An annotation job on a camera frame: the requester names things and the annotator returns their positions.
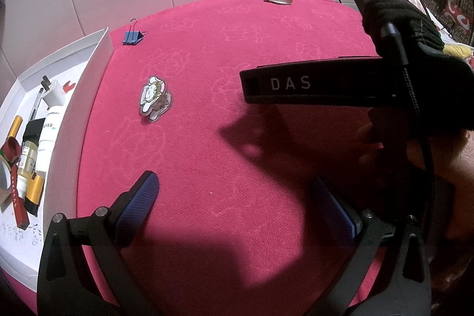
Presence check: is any white cardboard box lid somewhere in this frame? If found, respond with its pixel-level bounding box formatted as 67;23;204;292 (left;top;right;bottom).
1;29;113;291

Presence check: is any white jar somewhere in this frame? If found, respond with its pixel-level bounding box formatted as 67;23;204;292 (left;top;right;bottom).
35;106;63;178

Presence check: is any red harmonica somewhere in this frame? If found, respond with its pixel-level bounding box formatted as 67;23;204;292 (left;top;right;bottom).
10;164;30;230

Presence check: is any small dropper bottle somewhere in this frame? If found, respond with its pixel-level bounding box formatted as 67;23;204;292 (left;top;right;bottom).
17;140;38;199

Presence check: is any clear ballpoint pen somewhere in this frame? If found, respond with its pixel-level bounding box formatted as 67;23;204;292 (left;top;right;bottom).
28;87;44;121

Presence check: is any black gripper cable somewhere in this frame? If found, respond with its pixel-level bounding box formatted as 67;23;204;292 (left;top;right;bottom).
357;0;438;228

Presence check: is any brown packing tape roll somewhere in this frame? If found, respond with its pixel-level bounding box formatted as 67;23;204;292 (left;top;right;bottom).
0;155;11;205

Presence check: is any clear acrylic cartoon charm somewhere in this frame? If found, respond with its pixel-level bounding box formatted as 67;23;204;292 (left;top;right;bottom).
139;75;173;123

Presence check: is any blue binder clip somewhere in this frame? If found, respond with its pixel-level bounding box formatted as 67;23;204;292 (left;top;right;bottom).
122;18;147;46

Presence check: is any black power adapter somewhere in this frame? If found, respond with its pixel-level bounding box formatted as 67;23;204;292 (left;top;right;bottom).
23;118;45;145

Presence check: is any patterned cushion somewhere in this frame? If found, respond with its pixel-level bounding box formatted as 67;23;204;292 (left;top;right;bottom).
442;0;473;34

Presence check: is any white charger cube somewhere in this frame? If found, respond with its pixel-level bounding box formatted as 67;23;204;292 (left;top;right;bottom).
41;75;66;108

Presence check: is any right hand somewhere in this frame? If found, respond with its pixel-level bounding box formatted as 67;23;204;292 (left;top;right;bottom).
355;123;474;291

